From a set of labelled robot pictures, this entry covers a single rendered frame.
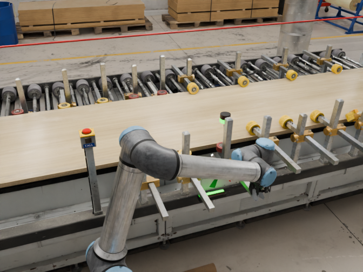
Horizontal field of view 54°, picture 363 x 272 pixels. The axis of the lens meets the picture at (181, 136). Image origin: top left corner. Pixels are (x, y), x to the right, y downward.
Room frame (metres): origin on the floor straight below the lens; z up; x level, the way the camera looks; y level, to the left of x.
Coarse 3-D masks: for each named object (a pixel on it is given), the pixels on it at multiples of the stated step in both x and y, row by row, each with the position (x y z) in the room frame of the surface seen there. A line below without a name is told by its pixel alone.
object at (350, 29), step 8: (320, 0) 8.87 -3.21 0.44; (336, 8) 8.68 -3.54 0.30; (360, 8) 7.66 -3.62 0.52; (328, 16) 8.99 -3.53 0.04; (336, 16) 9.00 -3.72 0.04; (344, 16) 8.84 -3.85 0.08; (336, 24) 8.08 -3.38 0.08; (352, 24) 7.64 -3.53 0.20; (352, 32) 7.65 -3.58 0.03; (360, 32) 7.71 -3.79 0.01
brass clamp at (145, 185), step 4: (148, 176) 1.58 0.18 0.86; (148, 180) 1.55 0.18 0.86; (152, 180) 1.55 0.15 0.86; (156, 180) 1.55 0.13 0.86; (144, 184) 1.53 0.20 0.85; (148, 184) 1.53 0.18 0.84; (156, 184) 1.55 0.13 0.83; (140, 188) 1.52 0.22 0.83; (144, 188) 1.53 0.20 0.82; (148, 188) 1.53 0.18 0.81
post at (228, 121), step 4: (228, 120) 1.70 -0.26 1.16; (232, 120) 1.71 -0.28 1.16; (224, 124) 1.73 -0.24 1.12; (228, 124) 1.70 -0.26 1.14; (232, 124) 1.71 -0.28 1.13; (224, 128) 1.73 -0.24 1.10; (228, 128) 1.70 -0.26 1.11; (224, 132) 1.72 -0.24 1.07; (228, 132) 1.70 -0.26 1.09; (224, 136) 1.72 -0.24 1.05; (228, 136) 1.71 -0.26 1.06; (224, 140) 1.71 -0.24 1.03; (228, 140) 1.71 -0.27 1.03; (224, 144) 1.71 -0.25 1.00; (228, 144) 1.71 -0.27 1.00; (224, 148) 1.71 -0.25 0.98; (228, 148) 1.71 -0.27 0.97; (224, 152) 1.70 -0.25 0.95; (228, 152) 1.71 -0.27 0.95; (224, 156) 1.70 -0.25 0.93; (228, 156) 1.71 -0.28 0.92
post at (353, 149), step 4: (360, 120) 2.07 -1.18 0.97; (356, 132) 2.07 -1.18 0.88; (360, 132) 2.05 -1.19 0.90; (356, 136) 2.07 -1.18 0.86; (360, 136) 2.05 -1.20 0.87; (360, 140) 2.05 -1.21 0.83; (352, 148) 2.06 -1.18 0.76; (356, 148) 2.05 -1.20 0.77; (352, 152) 2.06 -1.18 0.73; (356, 152) 2.05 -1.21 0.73
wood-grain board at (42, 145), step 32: (160, 96) 2.54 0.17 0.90; (192, 96) 2.55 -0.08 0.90; (224, 96) 2.56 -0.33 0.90; (256, 96) 2.57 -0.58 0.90; (288, 96) 2.58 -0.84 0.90; (320, 96) 2.59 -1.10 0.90; (352, 96) 2.60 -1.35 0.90; (0, 128) 2.00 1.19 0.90; (32, 128) 2.01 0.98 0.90; (64, 128) 2.02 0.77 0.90; (96, 128) 2.03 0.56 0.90; (160, 128) 2.04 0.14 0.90; (192, 128) 2.05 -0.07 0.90; (288, 128) 2.07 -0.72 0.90; (0, 160) 1.65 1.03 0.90; (32, 160) 1.66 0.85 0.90; (64, 160) 1.66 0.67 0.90; (96, 160) 1.67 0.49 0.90
